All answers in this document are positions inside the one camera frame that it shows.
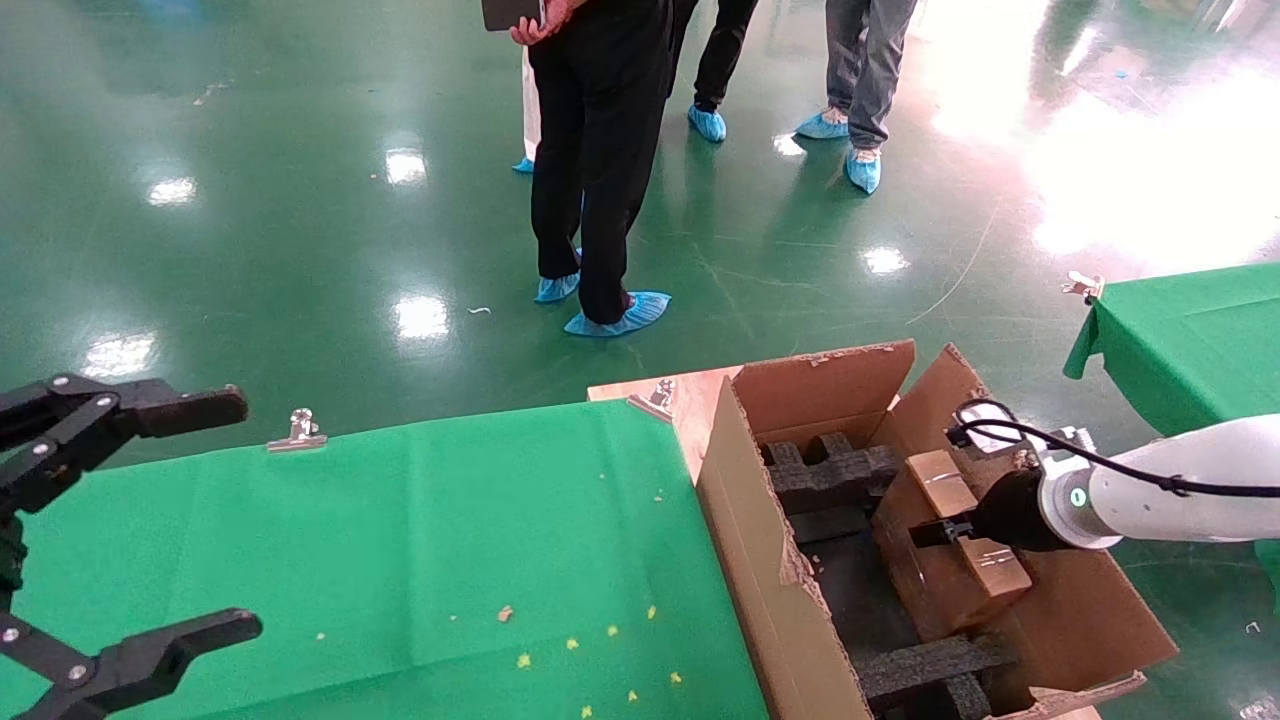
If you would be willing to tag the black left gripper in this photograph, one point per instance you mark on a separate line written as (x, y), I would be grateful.
(10, 555)

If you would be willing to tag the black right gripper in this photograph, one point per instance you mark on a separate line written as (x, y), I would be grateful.
(1010, 515)

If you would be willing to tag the brown cardboard box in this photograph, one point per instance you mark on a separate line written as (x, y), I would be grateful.
(930, 590)

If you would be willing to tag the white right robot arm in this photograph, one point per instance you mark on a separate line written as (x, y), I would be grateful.
(1180, 500)

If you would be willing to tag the large open brown carton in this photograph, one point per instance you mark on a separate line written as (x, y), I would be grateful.
(760, 560)

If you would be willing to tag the bare person hand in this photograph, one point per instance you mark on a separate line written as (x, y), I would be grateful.
(550, 25)

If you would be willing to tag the black foam block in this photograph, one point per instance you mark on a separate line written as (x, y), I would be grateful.
(830, 480)
(920, 665)

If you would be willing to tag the green tablecloth with crumbs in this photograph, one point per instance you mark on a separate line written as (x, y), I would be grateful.
(400, 550)

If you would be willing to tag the plain green tablecloth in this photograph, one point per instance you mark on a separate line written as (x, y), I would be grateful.
(1180, 340)

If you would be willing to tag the person in yellow shirt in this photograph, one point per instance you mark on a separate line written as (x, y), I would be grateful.
(870, 70)

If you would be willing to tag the person in black clothes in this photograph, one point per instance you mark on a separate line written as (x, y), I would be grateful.
(600, 150)

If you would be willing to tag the person with beige shirt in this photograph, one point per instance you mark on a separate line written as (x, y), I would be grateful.
(725, 50)

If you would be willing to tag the person in white trousers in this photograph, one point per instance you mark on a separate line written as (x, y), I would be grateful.
(531, 110)

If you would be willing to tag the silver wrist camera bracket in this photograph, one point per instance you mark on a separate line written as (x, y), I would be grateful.
(995, 442)

